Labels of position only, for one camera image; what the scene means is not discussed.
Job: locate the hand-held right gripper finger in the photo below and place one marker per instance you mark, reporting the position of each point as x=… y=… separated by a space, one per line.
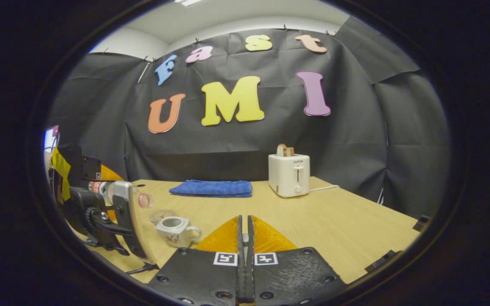
x=240 y=280
x=250 y=280

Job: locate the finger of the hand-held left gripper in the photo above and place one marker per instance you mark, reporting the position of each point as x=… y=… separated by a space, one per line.
x=85 y=163
x=130 y=221

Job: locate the clear plastic water bottle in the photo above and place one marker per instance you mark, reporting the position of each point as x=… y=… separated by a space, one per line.
x=143 y=199

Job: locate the round coaster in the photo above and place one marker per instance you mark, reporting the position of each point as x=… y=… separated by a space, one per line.
x=160 y=214

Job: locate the white ceramic teacup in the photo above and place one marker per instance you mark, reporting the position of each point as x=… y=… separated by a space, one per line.
x=177 y=236

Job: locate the computer screen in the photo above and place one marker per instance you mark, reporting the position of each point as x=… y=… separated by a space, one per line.
x=50 y=139

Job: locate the blue folded towel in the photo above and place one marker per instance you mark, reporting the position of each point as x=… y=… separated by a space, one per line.
x=211 y=188

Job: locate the thin white rod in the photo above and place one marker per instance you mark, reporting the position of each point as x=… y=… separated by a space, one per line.
x=143 y=72

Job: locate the white toaster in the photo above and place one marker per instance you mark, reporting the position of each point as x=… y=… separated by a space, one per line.
x=287 y=178

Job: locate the bread slice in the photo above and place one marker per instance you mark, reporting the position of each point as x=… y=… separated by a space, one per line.
x=284 y=150

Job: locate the black backdrop cloth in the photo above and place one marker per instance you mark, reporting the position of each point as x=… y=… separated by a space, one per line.
x=249 y=140

